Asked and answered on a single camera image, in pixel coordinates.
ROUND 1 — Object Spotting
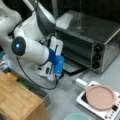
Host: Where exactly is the teal bowl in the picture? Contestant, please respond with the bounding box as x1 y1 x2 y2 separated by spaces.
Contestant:
64 113 90 120

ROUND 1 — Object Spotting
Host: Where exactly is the pink pan with lid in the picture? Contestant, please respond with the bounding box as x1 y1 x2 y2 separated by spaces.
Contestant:
76 78 117 111

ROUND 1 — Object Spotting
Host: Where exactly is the yellow item in drawer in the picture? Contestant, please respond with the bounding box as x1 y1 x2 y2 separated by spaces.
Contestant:
7 73 18 81

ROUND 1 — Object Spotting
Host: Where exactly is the white induction cooker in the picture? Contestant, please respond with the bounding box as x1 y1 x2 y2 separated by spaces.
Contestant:
76 79 120 120

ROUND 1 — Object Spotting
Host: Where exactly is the oven glass door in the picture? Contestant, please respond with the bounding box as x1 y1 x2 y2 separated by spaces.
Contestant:
61 61 86 76

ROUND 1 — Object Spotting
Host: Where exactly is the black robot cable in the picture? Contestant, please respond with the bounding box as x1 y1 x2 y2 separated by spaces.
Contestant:
15 56 59 91

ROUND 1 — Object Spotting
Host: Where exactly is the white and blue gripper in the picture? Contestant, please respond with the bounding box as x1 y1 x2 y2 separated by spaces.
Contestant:
35 36 64 81

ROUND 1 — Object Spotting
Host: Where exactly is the wooden drawer cabinet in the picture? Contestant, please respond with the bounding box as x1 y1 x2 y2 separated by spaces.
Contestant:
0 71 48 120

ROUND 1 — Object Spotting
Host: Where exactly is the silver toaster oven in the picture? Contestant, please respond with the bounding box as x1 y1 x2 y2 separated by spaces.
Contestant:
56 10 120 74

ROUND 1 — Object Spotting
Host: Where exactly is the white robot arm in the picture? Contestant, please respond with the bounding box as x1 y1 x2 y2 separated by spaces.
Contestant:
0 0 64 81

